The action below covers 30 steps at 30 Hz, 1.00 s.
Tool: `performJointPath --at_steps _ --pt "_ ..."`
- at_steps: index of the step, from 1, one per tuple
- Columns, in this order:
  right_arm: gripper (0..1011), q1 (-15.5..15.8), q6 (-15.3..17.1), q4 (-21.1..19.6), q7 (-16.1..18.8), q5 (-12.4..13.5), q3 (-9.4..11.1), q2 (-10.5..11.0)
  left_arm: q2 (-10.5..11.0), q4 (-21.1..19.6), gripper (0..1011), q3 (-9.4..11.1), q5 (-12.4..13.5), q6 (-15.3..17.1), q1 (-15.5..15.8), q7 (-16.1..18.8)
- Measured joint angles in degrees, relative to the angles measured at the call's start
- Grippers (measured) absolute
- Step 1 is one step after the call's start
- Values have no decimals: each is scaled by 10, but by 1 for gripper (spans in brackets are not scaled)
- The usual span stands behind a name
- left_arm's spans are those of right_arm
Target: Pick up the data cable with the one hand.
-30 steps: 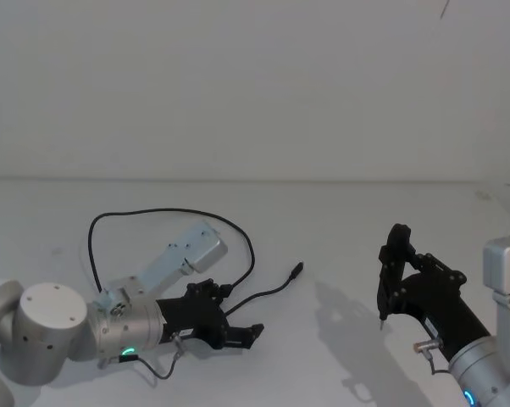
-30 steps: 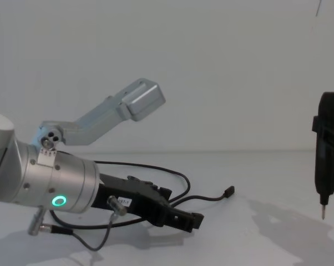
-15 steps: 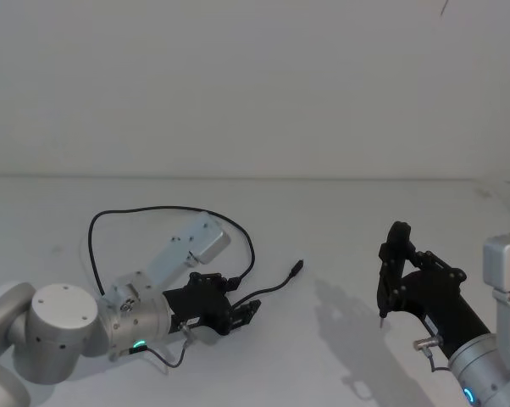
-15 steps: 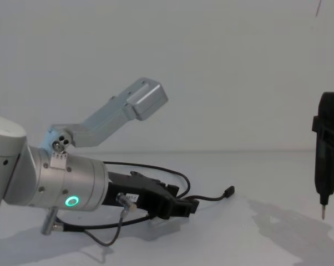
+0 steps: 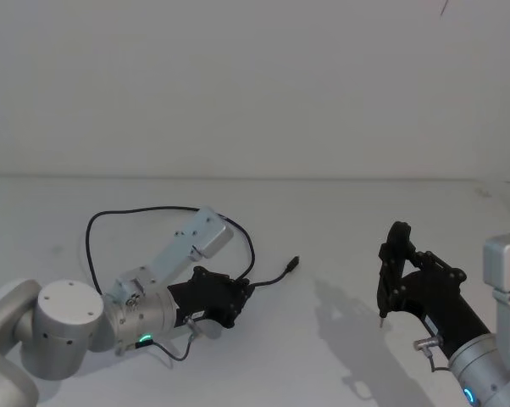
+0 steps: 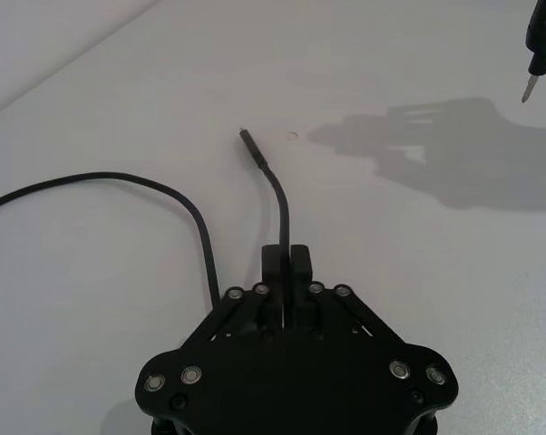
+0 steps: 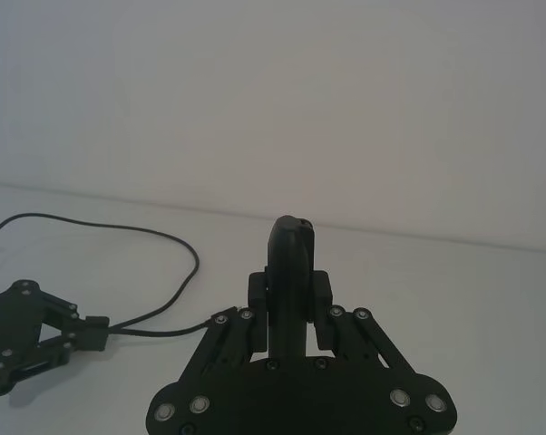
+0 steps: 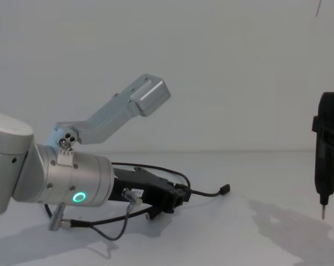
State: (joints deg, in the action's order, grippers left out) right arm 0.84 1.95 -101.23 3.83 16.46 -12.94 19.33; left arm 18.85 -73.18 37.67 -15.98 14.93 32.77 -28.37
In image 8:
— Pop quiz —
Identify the plain pale wall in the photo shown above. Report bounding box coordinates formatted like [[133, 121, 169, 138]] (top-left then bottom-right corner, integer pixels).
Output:
[[0, 0, 334, 154]]

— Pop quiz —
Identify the thin dark cable brown plug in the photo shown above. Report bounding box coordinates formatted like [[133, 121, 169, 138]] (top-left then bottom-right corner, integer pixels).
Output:
[[111, 162, 231, 198]]

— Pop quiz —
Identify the black corded screwdriver tool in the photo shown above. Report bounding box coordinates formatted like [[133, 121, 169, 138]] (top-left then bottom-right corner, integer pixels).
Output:
[[313, 91, 334, 221]]

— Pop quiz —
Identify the white table cloth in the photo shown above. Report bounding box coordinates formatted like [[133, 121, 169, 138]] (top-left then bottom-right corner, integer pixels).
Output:
[[0, 151, 334, 266]]

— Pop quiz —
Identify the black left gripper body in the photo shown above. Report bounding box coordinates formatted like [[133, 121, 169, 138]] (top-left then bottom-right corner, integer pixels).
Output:
[[109, 167, 175, 220]]

